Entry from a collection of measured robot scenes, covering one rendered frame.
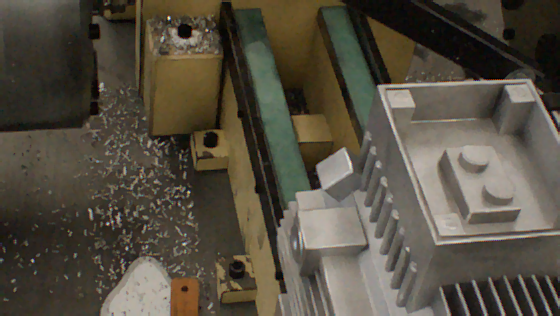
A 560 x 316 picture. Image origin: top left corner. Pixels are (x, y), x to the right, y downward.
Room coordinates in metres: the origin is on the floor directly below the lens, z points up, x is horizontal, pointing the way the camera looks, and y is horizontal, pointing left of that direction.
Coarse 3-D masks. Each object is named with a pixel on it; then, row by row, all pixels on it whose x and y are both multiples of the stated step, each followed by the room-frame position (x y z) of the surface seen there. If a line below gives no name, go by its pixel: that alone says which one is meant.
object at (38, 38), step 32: (0, 0) 0.50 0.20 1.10; (32, 0) 0.51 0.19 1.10; (64, 0) 0.52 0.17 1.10; (96, 0) 0.56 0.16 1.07; (128, 0) 0.58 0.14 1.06; (0, 32) 0.49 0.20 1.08; (32, 32) 0.50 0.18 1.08; (64, 32) 0.51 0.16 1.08; (96, 32) 0.52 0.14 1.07; (0, 64) 0.49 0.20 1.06; (32, 64) 0.50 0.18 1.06; (64, 64) 0.50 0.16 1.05; (96, 64) 0.57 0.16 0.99; (0, 96) 0.49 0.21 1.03; (32, 96) 0.49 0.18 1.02; (64, 96) 0.50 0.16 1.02; (96, 96) 0.56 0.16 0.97; (0, 128) 0.50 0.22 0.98; (32, 128) 0.51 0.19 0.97; (64, 128) 0.53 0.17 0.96
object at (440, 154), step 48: (384, 96) 0.43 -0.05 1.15; (432, 96) 0.45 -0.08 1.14; (480, 96) 0.46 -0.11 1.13; (528, 96) 0.45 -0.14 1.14; (384, 144) 0.41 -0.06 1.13; (432, 144) 0.43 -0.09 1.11; (480, 144) 0.42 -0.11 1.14; (528, 144) 0.44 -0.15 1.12; (384, 192) 0.39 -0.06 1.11; (432, 192) 0.39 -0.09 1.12; (480, 192) 0.39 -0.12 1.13; (528, 192) 0.40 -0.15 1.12; (384, 240) 0.37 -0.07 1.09; (432, 240) 0.33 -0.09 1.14; (480, 240) 0.33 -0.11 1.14; (528, 240) 0.34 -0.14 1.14; (432, 288) 0.33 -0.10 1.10; (480, 288) 0.34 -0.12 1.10
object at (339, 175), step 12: (336, 156) 0.43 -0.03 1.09; (348, 156) 0.43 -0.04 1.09; (324, 168) 0.43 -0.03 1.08; (336, 168) 0.42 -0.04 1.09; (348, 168) 0.42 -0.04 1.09; (324, 180) 0.42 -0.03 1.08; (336, 180) 0.41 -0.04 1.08; (348, 180) 0.42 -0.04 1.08; (360, 180) 0.42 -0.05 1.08; (336, 192) 0.41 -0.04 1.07; (348, 192) 0.42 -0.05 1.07
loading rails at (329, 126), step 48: (240, 48) 0.70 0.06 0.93; (336, 48) 0.74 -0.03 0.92; (240, 96) 0.65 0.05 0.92; (336, 96) 0.70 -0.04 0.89; (192, 144) 0.67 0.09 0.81; (240, 144) 0.63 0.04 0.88; (288, 144) 0.60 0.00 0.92; (336, 144) 0.68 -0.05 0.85; (240, 192) 0.61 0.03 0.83; (288, 192) 0.54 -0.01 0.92; (240, 288) 0.51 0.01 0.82
